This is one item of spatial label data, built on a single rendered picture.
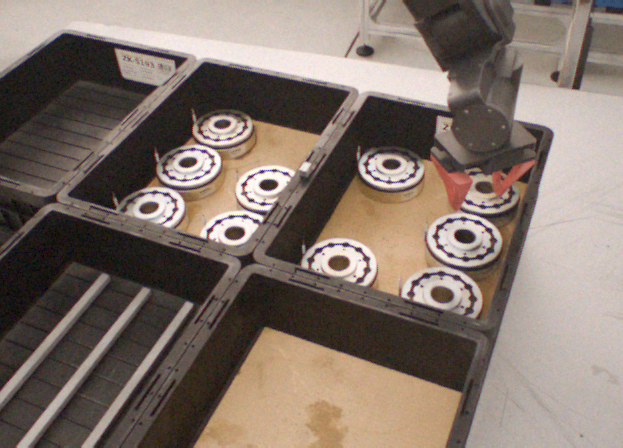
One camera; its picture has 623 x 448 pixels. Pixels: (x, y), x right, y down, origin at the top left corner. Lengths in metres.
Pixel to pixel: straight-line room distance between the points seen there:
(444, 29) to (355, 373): 0.41
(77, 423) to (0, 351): 0.16
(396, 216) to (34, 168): 0.61
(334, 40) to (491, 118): 2.50
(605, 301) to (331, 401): 0.51
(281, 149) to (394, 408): 0.51
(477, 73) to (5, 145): 0.86
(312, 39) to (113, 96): 1.92
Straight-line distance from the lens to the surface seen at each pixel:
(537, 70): 3.02
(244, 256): 0.82
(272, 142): 1.15
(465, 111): 0.68
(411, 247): 0.96
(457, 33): 0.72
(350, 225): 0.99
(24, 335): 0.96
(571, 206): 1.27
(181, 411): 0.75
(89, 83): 1.40
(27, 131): 1.31
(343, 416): 0.80
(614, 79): 3.05
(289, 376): 0.83
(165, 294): 0.94
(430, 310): 0.76
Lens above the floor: 1.52
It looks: 44 degrees down
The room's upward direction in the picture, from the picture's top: 3 degrees counter-clockwise
